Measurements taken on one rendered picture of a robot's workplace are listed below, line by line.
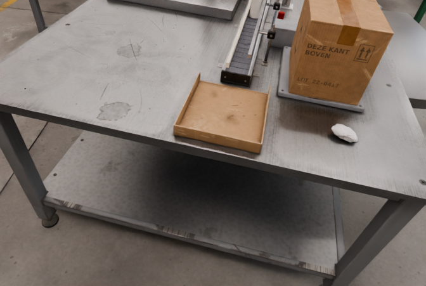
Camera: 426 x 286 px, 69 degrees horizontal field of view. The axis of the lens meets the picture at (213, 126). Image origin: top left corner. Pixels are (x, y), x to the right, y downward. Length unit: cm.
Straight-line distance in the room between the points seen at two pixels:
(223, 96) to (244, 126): 16
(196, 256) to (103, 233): 48
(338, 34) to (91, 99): 80
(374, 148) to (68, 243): 140
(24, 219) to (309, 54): 155
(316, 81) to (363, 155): 28
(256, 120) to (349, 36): 37
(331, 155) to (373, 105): 35
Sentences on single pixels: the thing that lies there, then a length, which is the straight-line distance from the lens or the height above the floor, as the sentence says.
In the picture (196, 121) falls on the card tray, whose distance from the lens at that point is 97.
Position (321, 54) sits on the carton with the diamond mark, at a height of 102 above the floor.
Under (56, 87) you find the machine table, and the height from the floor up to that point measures 83.
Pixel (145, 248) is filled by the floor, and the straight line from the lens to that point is 166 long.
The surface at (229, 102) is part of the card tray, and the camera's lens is 106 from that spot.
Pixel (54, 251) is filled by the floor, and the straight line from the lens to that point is 175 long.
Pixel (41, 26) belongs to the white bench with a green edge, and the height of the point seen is 21.
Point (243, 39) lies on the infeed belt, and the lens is 137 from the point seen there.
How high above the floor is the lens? 148
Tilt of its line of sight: 42 degrees down
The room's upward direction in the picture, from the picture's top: 7 degrees clockwise
